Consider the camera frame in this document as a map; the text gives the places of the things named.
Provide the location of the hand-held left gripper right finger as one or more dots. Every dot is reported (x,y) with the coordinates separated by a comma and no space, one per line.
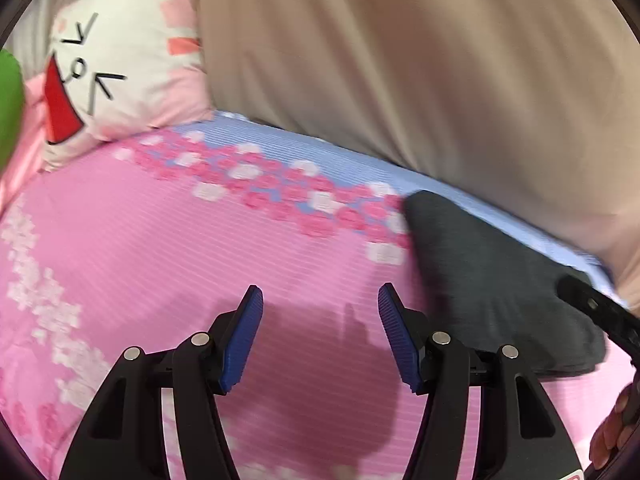
(400,345)

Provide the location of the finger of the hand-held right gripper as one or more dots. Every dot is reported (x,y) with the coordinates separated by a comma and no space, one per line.
(605,315)

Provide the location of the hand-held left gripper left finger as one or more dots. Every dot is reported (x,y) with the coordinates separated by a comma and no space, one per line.
(240,340)

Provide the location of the dark grey pants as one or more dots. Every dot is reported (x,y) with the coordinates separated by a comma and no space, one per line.
(490,280)

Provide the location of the person's right hand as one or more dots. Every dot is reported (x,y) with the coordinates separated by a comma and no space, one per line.
(612,430)

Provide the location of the pink rose print bedsheet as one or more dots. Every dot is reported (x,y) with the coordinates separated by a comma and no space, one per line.
(175,260)

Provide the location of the beige cloth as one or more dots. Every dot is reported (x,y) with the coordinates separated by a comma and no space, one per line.
(425,60)

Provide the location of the white cat face pillow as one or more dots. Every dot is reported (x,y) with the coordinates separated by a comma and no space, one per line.
(125,70)

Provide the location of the pink satin cloth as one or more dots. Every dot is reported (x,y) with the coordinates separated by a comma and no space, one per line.
(27,130)

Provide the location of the green object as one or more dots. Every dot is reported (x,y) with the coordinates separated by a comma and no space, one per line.
(9,110)

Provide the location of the grey white cloth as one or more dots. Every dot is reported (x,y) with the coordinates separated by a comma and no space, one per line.
(45,5)

